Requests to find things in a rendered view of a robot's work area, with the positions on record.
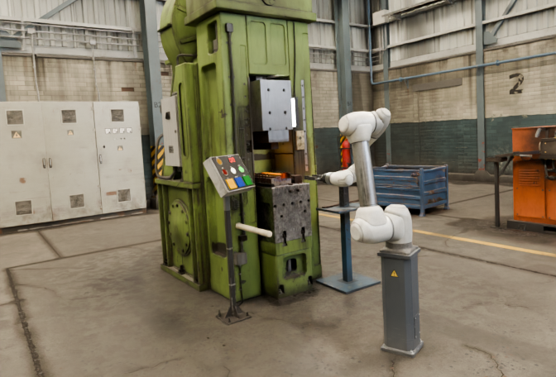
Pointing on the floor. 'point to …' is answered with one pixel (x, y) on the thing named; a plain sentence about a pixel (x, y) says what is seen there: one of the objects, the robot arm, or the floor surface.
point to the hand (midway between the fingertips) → (310, 177)
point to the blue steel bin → (412, 186)
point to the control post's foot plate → (233, 316)
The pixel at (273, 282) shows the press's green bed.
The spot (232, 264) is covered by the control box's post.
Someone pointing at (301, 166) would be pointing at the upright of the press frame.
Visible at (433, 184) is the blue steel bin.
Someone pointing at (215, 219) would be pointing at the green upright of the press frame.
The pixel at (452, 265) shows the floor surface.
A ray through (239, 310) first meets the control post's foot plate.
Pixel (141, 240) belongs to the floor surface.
